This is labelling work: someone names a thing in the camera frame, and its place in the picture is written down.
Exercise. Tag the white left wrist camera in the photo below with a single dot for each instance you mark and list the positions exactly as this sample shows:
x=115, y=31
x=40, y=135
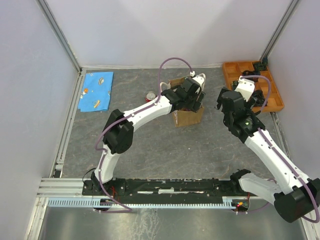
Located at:
x=201, y=80

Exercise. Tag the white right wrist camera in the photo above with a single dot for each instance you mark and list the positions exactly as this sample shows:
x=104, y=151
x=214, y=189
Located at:
x=245, y=87

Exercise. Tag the dark item in tray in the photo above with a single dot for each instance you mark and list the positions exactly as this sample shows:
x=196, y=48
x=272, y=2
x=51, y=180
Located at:
x=261, y=65

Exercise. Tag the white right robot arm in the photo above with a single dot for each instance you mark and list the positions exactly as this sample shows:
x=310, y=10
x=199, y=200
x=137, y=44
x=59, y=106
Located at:
x=293, y=193

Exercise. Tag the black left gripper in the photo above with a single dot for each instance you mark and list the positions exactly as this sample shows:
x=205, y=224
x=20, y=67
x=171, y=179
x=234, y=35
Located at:
x=196, y=106

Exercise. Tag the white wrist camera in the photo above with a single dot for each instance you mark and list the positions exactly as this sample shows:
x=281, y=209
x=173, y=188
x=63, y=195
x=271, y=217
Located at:
x=245, y=87
x=201, y=80

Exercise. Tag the burlap canvas tote bag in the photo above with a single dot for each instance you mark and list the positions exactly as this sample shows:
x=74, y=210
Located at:
x=182, y=118

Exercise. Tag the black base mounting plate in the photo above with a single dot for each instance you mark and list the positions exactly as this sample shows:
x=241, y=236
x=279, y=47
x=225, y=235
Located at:
x=172, y=191

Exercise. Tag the blue patterned cloth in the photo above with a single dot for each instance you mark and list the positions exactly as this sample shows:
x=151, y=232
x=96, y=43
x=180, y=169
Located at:
x=95, y=95

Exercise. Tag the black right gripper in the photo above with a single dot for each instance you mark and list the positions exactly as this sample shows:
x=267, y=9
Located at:
x=250, y=105

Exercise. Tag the orange wooden compartment tray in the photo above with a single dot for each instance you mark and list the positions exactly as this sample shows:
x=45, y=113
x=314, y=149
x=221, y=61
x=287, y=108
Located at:
x=234, y=69

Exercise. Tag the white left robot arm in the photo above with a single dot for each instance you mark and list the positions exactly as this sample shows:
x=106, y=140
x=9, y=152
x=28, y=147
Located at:
x=120, y=129

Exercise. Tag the red cola can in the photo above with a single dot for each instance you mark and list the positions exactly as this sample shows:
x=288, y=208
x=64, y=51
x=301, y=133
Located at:
x=150, y=96

